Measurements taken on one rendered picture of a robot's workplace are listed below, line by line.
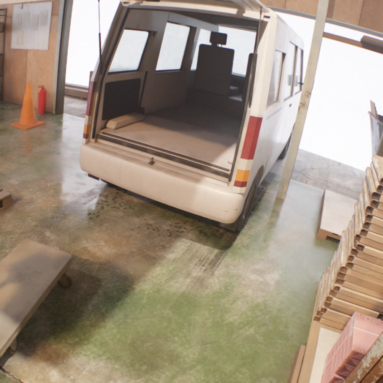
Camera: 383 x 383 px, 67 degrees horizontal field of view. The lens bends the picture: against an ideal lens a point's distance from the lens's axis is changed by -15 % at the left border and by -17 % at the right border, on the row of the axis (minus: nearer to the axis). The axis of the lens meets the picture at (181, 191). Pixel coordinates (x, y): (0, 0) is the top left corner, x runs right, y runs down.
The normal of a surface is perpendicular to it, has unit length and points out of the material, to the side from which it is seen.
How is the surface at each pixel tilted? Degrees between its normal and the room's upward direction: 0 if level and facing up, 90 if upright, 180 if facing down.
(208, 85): 93
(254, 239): 0
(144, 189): 95
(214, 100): 90
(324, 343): 0
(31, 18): 90
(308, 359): 0
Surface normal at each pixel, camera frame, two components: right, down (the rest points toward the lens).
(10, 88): -0.43, 0.34
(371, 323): 0.15, -0.88
